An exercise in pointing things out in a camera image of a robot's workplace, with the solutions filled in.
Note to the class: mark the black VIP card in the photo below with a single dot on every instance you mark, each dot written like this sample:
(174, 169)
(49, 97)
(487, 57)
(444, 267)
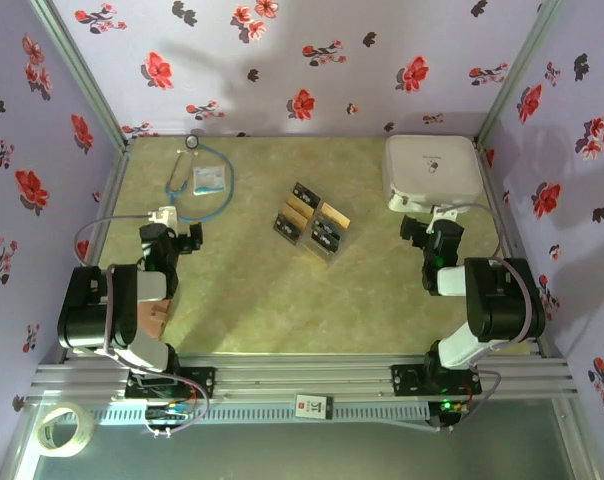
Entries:
(326, 241)
(329, 227)
(306, 194)
(287, 229)

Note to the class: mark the clear acrylic card stand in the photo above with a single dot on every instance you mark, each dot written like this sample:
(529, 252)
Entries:
(324, 257)

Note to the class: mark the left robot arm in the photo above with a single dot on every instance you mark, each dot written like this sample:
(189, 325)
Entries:
(89, 310)

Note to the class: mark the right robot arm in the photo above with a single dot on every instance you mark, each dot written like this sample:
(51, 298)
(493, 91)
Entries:
(502, 300)

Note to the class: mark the gold VIP card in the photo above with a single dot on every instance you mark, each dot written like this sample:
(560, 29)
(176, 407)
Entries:
(293, 215)
(302, 204)
(338, 215)

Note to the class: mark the red white label card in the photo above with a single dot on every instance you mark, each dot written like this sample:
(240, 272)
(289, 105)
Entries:
(312, 406)

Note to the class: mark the white blue gauze packet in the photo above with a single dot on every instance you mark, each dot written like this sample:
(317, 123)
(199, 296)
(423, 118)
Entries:
(208, 180)

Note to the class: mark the white medicine case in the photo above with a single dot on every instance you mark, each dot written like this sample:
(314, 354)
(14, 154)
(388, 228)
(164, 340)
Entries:
(432, 170)

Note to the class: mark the blue stethoscope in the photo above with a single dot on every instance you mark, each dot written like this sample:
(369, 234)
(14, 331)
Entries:
(192, 142)

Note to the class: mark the clear tape roll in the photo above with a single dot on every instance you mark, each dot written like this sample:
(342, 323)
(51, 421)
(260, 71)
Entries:
(62, 451)

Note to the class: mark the aluminium side rail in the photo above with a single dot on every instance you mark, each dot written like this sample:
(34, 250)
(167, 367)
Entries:
(488, 175)
(107, 200)

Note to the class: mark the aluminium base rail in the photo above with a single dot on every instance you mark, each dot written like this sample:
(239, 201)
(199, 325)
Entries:
(302, 375)

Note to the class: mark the aluminium corner post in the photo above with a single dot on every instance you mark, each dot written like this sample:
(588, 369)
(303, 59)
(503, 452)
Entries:
(516, 75)
(83, 75)

